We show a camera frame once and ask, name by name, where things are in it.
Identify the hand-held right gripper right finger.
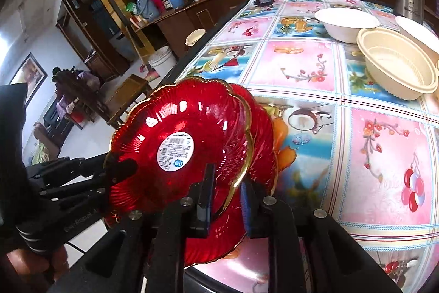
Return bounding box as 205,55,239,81
241,179,402,293

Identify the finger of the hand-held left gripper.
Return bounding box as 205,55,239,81
39,173,111,212
26,154,138,189

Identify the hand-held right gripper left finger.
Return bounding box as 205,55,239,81
48,164,216,293

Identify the white plate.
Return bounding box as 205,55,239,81
394,16,439,64

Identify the framed wall picture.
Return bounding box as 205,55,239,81
10,53,48,106

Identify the white plastic bucket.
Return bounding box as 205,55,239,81
148,46,177,74

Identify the wooden chair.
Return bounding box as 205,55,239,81
105,73,152,129

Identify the large cream ribbed bowl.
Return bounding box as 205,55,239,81
357,27,439,101

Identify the cream plate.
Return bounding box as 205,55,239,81
314,7,381,44

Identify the cream lidded bowl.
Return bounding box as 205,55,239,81
185,29,206,47

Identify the blue bag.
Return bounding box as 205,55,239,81
136,0,159,20

